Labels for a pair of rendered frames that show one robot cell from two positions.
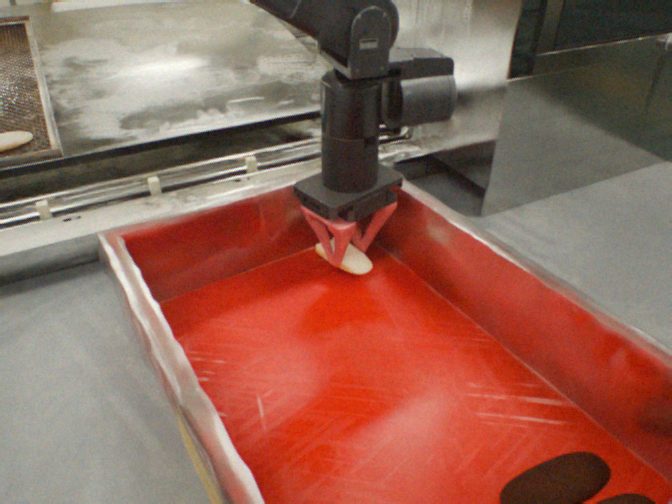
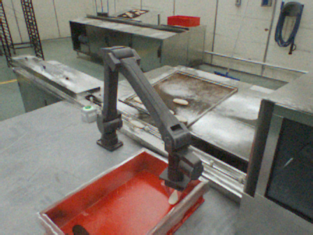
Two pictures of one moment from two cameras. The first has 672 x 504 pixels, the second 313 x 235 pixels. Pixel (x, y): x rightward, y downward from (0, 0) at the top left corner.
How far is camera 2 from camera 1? 0.79 m
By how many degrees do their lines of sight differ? 61
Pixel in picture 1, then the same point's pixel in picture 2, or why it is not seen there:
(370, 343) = (147, 214)
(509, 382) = not seen: outside the picture
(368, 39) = (167, 144)
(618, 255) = not seen: outside the picture
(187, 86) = (237, 131)
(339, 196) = (165, 176)
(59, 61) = (223, 105)
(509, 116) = (244, 206)
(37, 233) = (155, 141)
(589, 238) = not seen: outside the picture
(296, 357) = (137, 200)
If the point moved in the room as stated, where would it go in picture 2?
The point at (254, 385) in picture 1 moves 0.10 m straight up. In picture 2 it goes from (126, 195) to (125, 175)
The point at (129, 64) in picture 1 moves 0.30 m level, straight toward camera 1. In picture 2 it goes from (236, 115) to (195, 133)
